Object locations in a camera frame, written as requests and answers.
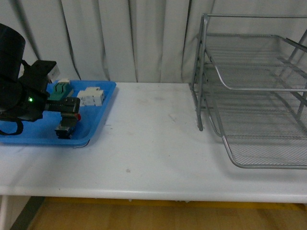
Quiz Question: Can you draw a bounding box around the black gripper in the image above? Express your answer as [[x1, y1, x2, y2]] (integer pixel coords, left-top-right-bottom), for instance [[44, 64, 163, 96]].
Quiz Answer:
[[17, 81, 80, 130]]

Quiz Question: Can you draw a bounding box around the red emergency stop button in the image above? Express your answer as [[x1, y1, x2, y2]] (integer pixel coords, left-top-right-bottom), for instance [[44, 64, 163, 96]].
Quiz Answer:
[[55, 113, 81, 139]]

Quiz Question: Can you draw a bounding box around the silver mesh three-tier rack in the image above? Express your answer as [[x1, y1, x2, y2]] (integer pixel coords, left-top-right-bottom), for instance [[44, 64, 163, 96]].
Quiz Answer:
[[189, 13, 307, 169]]

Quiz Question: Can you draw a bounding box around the white circuit breaker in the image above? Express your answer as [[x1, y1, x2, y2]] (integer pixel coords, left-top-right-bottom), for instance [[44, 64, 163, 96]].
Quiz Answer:
[[77, 87, 105, 106]]

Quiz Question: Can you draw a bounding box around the blue plastic tray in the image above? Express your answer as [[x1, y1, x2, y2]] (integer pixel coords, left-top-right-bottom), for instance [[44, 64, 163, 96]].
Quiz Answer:
[[0, 80, 116, 146]]

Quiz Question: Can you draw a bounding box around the white curtain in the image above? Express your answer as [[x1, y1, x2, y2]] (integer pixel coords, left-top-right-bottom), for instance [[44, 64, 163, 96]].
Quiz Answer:
[[0, 0, 307, 83]]

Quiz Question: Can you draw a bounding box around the green knife switch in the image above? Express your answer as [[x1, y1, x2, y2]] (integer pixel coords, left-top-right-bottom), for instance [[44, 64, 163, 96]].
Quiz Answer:
[[48, 79, 74, 101]]

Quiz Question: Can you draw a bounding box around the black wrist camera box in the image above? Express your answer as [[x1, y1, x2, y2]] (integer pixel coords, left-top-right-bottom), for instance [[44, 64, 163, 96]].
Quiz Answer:
[[24, 60, 60, 83]]

